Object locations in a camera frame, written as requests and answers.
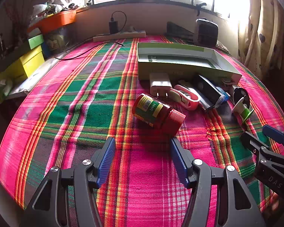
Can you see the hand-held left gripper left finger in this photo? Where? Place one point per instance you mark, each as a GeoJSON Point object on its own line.
{"type": "Point", "coordinates": [107, 160]}

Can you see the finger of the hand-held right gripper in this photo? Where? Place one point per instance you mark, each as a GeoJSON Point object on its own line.
{"type": "Point", "coordinates": [273, 132]}
{"type": "Point", "coordinates": [250, 143]}

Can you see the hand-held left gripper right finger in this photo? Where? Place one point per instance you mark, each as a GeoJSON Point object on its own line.
{"type": "Point", "coordinates": [178, 160]}

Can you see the green and white spool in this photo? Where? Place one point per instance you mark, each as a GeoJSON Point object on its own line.
{"type": "Point", "coordinates": [245, 113]}

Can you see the round black and white disc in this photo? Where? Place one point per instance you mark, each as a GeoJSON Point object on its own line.
{"type": "Point", "coordinates": [240, 94]}

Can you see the red-capped brown bottle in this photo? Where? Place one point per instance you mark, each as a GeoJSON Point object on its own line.
{"type": "Point", "coordinates": [153, 111]}

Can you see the pink clip with oval pad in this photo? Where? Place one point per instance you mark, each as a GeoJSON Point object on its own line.
{"type": "Point", "coordinates": [191, 99]}

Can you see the black rectangular gadget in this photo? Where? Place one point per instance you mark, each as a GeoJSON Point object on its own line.
{"type": "Point", "coordinates": [207, 89]}

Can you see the white plug charger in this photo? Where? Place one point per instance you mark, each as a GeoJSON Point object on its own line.
{"type": "Point", "coordinates": [159, 82]}

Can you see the green cardboard box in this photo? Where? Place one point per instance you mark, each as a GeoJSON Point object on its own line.
{"type": "Point", "coordinates": [179, 62]}

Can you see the pink green plaid blanket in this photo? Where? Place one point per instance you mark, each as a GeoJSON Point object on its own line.
{"type": "Point", "coordinates": [85, 99]}

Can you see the cream heart-print curtain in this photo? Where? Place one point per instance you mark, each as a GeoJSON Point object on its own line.
{"type": "Point", "coordinates": [262, 28]}

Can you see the black portable heater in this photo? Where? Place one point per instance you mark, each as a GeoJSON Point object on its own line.
{"type": "Point", "coordinates": [207, 32]}

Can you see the yellow box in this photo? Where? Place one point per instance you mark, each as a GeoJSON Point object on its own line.
{"type": "Point", "coordinates": [30, 63]}

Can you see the white power strip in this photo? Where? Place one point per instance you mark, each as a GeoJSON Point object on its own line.
{"type": "Point", "coordinates": [123, 35]}

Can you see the clear plastic container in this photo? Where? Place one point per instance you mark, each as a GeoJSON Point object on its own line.
{"type": "Point", "coordinates": [56, 39]}

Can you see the black charger adapter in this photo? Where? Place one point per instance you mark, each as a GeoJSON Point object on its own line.
{"type": "Point", "coordinates": [113, 27]}

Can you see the bright green box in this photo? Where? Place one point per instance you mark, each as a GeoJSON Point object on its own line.
{"type": "Point", "coordinates": [36, 41]}

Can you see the black hook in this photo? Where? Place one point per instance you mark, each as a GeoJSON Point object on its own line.
{"type": "Point", "coordinates": [200, 7]}

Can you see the orange tray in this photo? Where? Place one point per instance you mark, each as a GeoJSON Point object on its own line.
{"type": "Point", "coordinates": [59, 20]}

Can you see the pile of clutter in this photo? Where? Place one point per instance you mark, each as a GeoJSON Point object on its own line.
{"type": "Point", "coordinates": [49, 7]}

